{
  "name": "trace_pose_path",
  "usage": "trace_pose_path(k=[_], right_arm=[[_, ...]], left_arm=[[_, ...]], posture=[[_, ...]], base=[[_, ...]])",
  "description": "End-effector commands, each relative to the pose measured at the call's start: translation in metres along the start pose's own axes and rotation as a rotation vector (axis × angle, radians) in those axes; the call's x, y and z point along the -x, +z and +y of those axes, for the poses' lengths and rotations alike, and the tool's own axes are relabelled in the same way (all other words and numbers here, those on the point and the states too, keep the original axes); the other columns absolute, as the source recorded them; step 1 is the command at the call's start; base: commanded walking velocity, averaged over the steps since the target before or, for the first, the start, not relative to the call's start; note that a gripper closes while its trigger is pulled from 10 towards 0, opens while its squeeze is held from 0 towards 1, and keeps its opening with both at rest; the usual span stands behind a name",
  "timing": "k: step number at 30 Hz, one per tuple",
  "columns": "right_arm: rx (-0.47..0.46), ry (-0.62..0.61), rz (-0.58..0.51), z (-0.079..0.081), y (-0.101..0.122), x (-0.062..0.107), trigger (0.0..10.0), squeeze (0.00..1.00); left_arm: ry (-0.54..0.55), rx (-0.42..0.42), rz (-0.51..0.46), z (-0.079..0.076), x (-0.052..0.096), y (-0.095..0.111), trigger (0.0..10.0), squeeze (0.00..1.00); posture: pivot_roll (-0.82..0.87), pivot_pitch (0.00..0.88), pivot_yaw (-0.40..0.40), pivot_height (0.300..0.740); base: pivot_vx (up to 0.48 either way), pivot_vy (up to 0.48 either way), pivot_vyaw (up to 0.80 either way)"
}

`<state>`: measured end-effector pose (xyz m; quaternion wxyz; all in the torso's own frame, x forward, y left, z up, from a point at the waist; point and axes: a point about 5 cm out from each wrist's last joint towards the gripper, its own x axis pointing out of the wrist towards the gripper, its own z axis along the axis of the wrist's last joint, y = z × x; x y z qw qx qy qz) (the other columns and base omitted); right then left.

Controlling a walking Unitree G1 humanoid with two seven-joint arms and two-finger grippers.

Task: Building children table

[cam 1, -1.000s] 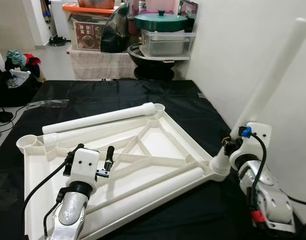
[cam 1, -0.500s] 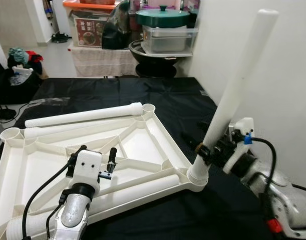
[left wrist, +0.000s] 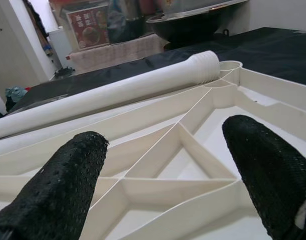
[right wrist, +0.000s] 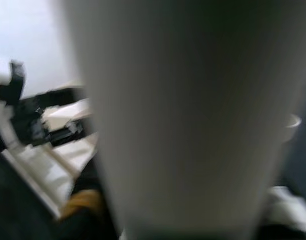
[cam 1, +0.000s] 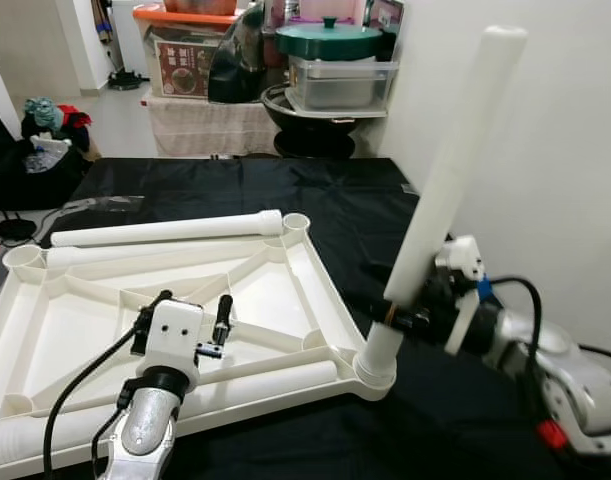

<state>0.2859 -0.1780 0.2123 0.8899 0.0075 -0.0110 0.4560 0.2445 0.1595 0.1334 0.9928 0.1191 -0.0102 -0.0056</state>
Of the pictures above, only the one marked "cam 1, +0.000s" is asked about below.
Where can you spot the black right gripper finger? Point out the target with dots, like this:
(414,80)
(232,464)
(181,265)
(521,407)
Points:
(377,309)
(387,274)

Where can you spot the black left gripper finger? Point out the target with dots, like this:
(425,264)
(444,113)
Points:
(161,299)
(224,318)

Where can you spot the white plastic table top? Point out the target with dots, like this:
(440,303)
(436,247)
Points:
(275,300)

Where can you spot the white plastic table leg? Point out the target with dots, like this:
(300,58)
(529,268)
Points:
(165,230)
(265,385)
(455,170)
(135,254)

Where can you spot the black plastic sheet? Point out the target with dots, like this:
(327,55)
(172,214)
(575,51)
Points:
(335,190)

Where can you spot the clear plastic wrap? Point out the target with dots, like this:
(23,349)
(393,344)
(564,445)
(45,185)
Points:
(110,202)

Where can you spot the black router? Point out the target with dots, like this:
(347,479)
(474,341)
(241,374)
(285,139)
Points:
(10,230)

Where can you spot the black suitcase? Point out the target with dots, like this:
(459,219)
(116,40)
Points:
(35,190)

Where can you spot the beige cloth covered table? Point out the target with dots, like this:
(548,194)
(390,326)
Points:
(210,128)

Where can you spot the white plastic bag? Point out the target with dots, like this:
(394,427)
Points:
(50,152)

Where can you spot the black wok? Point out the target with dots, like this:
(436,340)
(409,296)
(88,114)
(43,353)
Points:
(280,112)

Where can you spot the clear plastic container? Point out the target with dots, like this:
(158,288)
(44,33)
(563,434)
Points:
(340,85)

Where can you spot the black mop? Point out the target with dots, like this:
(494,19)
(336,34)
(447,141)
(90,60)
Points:
(125,80)

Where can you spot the red printed cardboard box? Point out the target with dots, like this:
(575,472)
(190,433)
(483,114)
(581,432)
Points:
(180,68)

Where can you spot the green lidded pot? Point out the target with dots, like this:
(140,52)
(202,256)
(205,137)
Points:
(330,40)

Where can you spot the dark printed box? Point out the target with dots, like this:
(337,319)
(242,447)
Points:
(385,15)

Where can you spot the pink plastic container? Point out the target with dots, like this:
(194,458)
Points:
(305,8)

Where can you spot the orange plastic lid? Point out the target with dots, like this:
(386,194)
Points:
(175,17)

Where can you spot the metal pot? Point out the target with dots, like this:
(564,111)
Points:
(200,6)

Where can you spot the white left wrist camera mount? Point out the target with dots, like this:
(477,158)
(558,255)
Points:
(173,335)

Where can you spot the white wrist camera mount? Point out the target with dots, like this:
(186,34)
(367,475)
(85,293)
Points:
(173,335)
(465,258)

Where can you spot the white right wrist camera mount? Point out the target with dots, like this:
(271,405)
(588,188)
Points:
(465,258)

